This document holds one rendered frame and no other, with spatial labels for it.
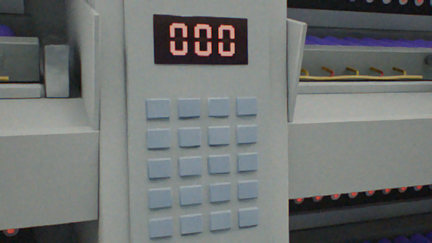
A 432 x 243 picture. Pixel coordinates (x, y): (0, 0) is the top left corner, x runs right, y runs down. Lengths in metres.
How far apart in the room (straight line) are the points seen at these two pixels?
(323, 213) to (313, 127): 0.23
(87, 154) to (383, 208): 0.36
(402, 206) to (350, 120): 0.28
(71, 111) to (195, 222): 0.08
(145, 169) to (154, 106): 0.03
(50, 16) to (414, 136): 0.29
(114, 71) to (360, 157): 0.14
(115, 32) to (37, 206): 0.08
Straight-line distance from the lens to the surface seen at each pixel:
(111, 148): 0.21
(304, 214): 0.46
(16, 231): 0.40
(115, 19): 0.22
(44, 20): 0.42
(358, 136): 0.27
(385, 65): 0.37
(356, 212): 0.50
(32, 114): 0.23
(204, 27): 0.22
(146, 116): 0.21
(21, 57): 0.28
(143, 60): 0.21
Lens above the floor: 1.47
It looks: 3 degrees down
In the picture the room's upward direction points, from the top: 1 degrees counter-clockwise
